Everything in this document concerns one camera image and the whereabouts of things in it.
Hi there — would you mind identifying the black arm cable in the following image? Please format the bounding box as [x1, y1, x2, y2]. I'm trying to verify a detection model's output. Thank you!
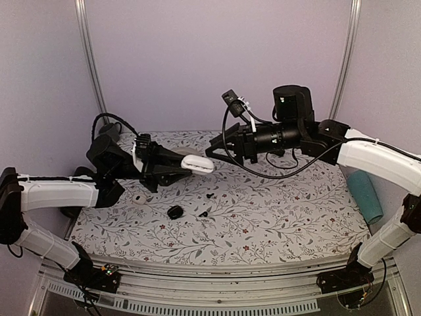
[222, 105, 346, 180]
[91, 113, 141, 139]

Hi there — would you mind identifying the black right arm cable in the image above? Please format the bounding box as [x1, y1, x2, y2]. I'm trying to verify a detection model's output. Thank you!
[222, 105, 346, 180]

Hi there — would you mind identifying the aluminium frame post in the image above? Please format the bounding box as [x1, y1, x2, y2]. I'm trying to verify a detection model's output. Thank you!
[328, 0, 362, 120]
[74, 0, 107, 113]

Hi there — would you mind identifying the grey mug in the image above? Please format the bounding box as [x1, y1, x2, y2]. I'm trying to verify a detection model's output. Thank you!
[99, 122, 122, 142]

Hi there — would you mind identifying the black open earbud case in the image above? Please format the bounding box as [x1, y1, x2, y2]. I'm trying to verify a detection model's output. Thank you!
[167, 205, 184, 220]

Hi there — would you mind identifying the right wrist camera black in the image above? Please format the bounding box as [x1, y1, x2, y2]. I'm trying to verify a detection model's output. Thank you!
[222, 90, 257, 132]

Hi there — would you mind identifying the aluminium front rail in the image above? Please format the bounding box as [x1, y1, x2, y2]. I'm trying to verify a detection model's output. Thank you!
[28, 255, 412, 315]

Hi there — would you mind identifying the white earbud case small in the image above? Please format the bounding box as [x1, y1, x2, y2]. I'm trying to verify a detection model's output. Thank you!
[133, 195, 147, 205]

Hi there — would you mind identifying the black closed earbud case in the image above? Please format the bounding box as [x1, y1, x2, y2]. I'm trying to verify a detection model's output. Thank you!
[274, 149, 285, 157]

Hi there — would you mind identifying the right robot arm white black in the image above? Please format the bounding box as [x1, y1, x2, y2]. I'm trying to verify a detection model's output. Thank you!
[205, 85, 420, 287]

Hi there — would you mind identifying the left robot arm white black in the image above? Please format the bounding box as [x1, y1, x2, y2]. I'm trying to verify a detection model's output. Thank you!
[1, 134, 200, 286]

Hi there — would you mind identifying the grey swirl ceramic plate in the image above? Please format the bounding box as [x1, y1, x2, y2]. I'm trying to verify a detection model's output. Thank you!
[172, 147, 195, 155]

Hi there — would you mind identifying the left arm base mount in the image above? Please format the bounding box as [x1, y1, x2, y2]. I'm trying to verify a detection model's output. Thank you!
[63, 264, 122, 294]

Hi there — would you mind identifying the teal cup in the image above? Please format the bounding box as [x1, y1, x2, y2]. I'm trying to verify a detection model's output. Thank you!
[347, 170, 384, 224]

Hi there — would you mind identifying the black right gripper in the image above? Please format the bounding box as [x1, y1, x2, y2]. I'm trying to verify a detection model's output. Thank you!
[204, 122, 303, 168]

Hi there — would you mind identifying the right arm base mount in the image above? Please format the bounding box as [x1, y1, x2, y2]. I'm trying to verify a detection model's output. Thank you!
[316, 268, 374, 309]

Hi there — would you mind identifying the white oval earbud case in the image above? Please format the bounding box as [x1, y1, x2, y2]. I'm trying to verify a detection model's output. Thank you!
[181, 155, 214, 175]

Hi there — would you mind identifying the right aluminium frame post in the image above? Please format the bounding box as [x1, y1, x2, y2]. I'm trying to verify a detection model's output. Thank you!
[328, 0, 362, 120]

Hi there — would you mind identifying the left aluminium frame post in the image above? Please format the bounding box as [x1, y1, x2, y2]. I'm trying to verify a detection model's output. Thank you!
[74, 0, 107, 113]

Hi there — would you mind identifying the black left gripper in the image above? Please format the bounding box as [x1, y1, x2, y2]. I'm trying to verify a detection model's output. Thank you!
[111, 141, 195, 193]

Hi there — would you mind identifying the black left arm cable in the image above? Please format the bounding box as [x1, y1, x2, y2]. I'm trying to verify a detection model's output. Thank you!
[91, 113, 141, 139]

